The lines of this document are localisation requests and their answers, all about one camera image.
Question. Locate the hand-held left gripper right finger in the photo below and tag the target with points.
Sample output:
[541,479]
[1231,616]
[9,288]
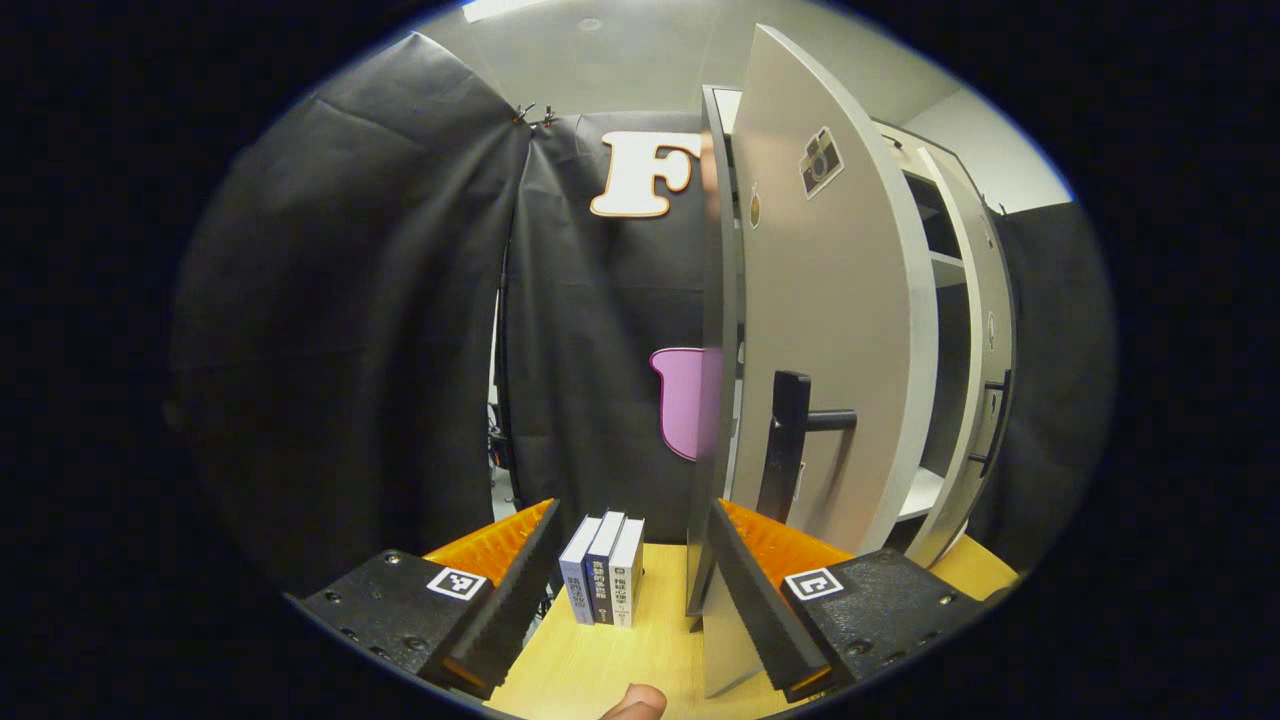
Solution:
[760,600]

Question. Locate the white cabinet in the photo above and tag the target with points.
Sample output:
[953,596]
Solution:
[925,495]

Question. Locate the dark blue spine book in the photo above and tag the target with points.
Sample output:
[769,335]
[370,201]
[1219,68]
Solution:
[603,575]

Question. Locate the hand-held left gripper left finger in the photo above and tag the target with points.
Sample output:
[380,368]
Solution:
[515,590]

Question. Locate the cabinet door with cat sticker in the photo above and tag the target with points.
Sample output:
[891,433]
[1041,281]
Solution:
[985,300]

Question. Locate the white spine book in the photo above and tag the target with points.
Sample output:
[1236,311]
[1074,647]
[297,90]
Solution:
[626,585]

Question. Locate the cabinet door with camera sticker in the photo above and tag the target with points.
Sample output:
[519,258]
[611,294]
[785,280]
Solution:
[840,300]

